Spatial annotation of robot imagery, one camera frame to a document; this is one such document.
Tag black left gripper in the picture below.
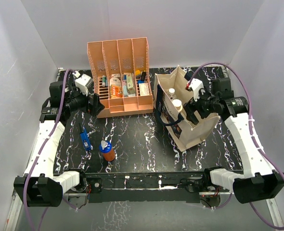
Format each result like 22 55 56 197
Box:
65 83 104 116

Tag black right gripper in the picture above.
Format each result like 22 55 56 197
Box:
183 86 219 125

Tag tall clear square bottle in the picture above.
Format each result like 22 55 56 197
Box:
172 99 183 113

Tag small white capped bottle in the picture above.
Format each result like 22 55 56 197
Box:
168 88 176 100

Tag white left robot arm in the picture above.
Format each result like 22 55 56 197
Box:
13 78 104 207

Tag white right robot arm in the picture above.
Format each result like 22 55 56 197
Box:
183 78 284 204

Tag orange spiral notebook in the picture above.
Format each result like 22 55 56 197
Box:
110 85 123 99

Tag green white glue stick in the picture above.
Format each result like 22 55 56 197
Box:
102 76 106 87

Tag white label packet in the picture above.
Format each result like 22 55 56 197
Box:
109 73 121 86

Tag blue black stapler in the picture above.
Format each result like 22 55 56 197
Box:
79 123 92 151

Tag green cardboard box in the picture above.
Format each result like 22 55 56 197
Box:
125 73 135 94

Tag orange bottle blue cap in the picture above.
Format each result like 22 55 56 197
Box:
100 140 116 162

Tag peach plastic desk organizer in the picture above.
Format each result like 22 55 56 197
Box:
87 37 153 118

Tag white red label card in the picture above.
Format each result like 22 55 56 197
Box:
139 83 150 96

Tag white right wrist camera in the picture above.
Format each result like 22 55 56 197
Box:
186 78 204 101

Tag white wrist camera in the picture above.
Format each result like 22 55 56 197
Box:
75 74 93 96
186 78 204 101

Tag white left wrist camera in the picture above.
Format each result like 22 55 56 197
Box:
75 74 93 96

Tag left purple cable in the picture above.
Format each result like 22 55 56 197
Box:
23 68 77 231

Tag purple cable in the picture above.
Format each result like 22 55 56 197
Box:
186 62 284 230
23 68 77 231

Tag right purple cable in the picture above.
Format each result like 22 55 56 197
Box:
186 62 284 230

